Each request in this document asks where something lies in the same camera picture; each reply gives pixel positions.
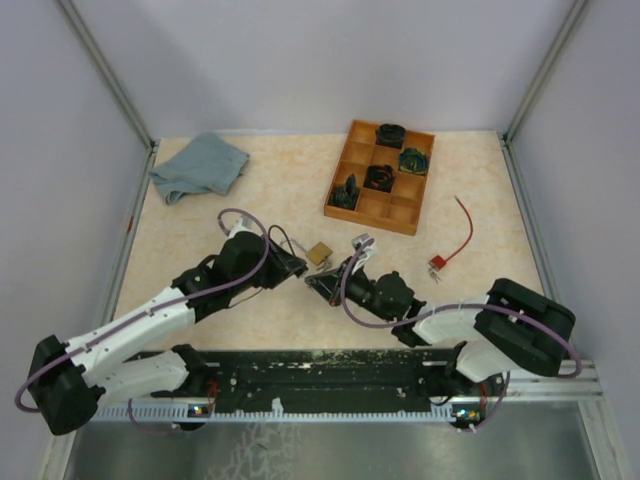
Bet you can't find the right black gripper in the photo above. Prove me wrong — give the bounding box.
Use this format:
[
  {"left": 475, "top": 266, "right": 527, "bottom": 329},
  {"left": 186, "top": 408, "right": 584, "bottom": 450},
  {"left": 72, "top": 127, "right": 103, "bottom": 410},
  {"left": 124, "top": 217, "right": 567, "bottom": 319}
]
[{"left": 306, "top": 255, "right": 395, "bottom": 322}]

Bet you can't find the brass padlock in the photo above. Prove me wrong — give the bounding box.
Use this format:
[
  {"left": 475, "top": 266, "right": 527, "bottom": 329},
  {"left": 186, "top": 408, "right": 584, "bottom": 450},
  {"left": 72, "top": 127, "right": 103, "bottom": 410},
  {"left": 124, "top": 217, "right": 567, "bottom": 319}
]
[{"left": 290, "top": 239, "right": 333, "bottom": 267}]

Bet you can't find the black cable lock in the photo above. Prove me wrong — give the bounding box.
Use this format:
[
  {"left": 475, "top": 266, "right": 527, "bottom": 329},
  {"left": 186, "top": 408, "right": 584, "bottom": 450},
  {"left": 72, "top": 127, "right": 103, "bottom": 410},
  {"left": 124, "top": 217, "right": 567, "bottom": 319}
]
[{"left": 267, "top": 224, "right": 294, "bottom": 254}]

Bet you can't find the red cable lock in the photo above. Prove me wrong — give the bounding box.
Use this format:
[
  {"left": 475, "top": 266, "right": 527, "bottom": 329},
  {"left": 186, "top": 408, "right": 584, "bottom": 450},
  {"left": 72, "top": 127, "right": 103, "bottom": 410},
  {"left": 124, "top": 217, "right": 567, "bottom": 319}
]
[{"left": 428, "top": 196, "right": 475, "bottom": 274}]

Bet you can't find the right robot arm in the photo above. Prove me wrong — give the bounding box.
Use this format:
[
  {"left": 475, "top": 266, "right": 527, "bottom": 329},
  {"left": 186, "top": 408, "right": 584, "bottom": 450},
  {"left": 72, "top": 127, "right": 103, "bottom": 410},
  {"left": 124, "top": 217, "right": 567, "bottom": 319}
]
[{"left": 305, "top": 261, "right": 582, "bottom": 396}]

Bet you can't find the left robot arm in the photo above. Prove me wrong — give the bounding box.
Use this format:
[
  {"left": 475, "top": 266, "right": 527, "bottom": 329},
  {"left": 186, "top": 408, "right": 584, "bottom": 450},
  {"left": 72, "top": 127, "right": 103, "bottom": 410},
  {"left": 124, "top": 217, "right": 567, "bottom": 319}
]
[{"left": 26, "top": 231, "right": 308, "bottom": 436}]

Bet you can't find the blue folded cloth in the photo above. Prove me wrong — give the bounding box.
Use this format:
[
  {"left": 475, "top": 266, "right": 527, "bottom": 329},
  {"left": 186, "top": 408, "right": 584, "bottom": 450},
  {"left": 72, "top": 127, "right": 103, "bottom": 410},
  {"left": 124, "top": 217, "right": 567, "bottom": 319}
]
[{"left": 149, "top": 132, "right": 250, "bottom": 205}]

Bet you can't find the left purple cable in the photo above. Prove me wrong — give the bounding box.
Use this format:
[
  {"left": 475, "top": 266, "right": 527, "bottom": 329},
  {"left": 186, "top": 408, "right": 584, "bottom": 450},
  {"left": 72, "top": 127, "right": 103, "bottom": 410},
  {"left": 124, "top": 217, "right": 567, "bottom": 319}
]
[{"left": 14, "top": 208, "right": 271, "bottom": 436}]

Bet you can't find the purple cable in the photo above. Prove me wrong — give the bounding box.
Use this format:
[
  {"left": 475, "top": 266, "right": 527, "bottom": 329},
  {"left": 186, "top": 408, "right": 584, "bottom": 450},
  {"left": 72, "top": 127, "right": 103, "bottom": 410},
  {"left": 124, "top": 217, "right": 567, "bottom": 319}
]
[
  {"left": 14, "top": 208, "right": 271, "bottom": 436},
  {"left": 340, "top": 239, "right": 584, "bottom": 434}
]

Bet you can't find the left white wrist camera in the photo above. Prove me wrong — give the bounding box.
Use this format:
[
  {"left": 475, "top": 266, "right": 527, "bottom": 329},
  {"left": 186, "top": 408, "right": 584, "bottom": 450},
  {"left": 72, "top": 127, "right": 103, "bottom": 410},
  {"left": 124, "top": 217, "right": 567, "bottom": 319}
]
[{"left": 227, "top": 215, "right": 254, "bottom": 239}]

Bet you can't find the dark crumpled strap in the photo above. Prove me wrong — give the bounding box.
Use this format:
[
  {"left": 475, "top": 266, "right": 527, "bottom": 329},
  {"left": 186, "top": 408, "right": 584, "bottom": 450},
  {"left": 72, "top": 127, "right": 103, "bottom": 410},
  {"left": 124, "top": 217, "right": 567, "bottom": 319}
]
[{"left": 329, "top": 172, "right": 362, "bottom": 210}]

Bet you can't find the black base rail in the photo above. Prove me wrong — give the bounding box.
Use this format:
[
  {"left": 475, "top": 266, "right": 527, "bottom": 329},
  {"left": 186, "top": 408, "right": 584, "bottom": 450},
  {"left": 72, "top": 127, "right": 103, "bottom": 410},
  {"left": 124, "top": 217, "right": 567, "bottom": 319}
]
[{"left": 152, "top": 348, "right": 499, "bottom": 398}]

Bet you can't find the black red coiled strap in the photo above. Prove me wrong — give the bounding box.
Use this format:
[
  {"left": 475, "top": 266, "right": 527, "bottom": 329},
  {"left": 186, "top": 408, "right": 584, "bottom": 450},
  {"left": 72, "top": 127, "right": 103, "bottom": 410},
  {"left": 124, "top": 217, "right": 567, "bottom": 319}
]
[{"left": 364, "top": 164, "right": 397, "bottom": 192}]

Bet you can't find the green yellow coiled strap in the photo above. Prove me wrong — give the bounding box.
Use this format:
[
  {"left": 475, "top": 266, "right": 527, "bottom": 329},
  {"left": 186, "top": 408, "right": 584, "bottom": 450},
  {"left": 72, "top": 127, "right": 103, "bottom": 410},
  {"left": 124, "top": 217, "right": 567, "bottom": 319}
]
[{"left": 398, "top": 146, "right": 431, "bottom": 176}]

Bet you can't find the white toothed cable duct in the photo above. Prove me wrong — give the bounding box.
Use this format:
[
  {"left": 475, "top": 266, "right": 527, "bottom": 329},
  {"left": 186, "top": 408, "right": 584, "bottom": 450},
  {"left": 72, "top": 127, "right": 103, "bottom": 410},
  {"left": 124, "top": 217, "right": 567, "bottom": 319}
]
[{"left": 93, "top": 397, "right": 485, "bottom": 428}]

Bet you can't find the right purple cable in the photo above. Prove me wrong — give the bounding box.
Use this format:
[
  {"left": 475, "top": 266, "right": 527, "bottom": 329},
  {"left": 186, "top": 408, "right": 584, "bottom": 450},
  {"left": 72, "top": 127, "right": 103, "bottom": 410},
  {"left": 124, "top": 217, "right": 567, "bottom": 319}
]
[{"left": 340, "top": 239, "right": 584, "bottom": 434}]

